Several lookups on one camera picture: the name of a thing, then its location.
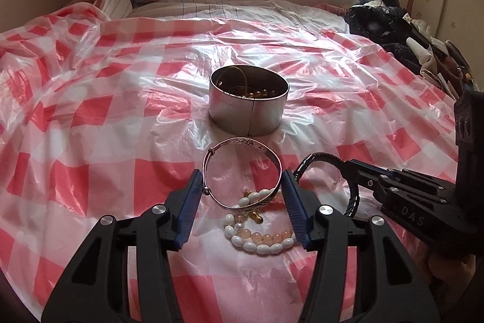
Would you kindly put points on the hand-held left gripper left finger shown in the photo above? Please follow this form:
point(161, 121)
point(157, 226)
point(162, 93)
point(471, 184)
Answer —
point(187, 217)

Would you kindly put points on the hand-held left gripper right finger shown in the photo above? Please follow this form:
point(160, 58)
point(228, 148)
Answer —
point(298, 213)

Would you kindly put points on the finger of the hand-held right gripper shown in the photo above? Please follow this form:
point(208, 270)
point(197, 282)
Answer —
point(412, 213)
point(378, 171)

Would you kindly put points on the silver bangle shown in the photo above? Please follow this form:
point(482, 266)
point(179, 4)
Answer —
point(245, 141)

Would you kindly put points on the round metal tin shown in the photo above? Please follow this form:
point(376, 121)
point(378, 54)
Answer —
point(234, 115)

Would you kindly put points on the person's right hand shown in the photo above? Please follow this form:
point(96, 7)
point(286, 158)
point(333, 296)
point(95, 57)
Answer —
point(453, 270)

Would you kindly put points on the brown bag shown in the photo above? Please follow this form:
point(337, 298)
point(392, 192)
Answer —
point(452, 69)

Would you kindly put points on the white cloth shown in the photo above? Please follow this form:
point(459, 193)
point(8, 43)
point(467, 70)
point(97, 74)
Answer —
point(421, 50)

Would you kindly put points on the red checkered plastic sheet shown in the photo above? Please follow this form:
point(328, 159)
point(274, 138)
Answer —
point(113, 99)

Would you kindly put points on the pile of dark clothes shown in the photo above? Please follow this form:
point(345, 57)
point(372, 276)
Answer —
point(378, 24)

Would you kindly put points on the striped bedsheet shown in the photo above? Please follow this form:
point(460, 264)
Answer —
point(245, 7)

